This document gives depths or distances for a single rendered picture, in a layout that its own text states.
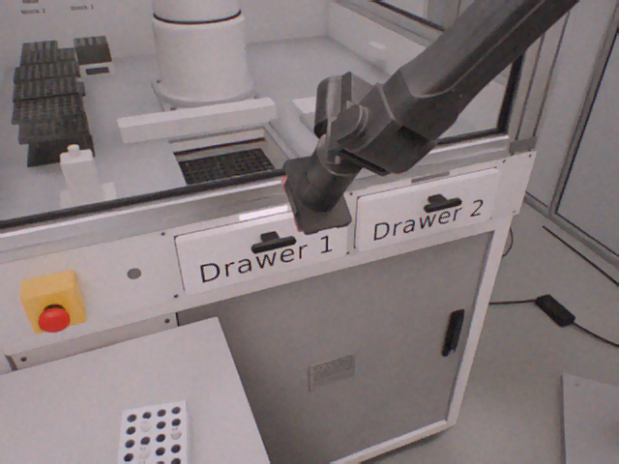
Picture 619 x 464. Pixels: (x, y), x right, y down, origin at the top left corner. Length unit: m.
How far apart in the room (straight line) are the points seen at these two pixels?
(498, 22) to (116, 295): 0.66
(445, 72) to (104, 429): 0.63
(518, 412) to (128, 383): 1.30
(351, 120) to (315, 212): 0.17
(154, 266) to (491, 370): 1.34
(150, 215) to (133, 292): 0.15
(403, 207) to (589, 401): 1.13
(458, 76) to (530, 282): 1.87
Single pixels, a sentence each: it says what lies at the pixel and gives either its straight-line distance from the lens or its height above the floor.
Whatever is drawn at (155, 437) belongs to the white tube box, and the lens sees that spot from 0.74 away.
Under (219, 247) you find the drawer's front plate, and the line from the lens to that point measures 0.84.
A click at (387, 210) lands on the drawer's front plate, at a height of 0.90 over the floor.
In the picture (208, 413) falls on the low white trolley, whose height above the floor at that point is 0.76.
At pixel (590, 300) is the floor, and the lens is 2.34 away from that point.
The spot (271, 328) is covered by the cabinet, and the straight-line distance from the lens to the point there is 1.03.
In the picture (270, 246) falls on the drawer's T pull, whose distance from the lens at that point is 0.82.
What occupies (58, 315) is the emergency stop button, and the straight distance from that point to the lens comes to 0.80.
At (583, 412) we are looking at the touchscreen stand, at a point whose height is 0.04.
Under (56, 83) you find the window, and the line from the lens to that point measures 0.73.
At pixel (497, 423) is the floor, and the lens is 1.79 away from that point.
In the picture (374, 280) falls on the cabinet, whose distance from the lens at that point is 1.07.
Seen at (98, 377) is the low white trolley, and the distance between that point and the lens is 0.88.
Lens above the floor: 1.40
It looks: 36 degrees down
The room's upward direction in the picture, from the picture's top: straight up
